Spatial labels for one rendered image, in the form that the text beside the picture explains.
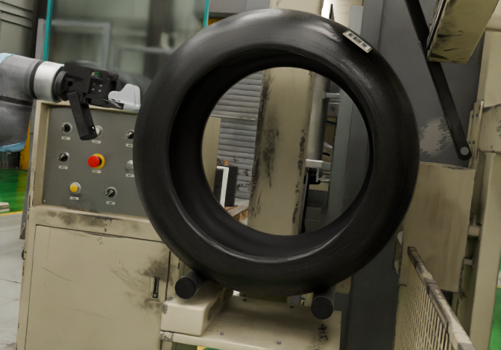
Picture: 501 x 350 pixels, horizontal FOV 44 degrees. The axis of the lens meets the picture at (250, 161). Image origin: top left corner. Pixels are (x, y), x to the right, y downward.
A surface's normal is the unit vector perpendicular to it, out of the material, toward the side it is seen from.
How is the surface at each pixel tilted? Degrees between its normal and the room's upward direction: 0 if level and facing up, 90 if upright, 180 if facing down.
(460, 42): 162
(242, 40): 80
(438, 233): 90
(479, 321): 90
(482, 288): 90
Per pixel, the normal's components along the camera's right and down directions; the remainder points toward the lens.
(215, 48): -0.24, -0.13
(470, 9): -0.15, 0.96
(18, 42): 0.94, 0.11
